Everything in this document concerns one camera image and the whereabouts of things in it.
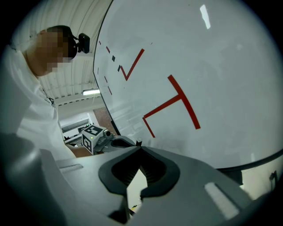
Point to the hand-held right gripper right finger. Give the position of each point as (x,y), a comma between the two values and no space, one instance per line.
(190,198)

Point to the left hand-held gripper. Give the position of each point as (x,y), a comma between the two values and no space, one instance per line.
(92,138)

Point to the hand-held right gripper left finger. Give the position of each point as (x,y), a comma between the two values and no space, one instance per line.
(84,187)

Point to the large white whiteboard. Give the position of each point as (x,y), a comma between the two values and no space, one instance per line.
(199,77)

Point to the white storage shelf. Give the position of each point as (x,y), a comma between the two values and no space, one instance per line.
(75,130)

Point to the fluorescent ceiling light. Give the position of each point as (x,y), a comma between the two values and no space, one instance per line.
(90,91)

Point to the red T-shaped tape mark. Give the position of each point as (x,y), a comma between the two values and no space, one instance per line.
(177,99)

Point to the person's white shirt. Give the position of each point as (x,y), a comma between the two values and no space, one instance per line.
(28,106)

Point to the person's head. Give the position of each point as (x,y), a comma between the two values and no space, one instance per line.
(53,49)

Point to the black head-mounted camera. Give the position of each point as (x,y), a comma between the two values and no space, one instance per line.
(84,43)

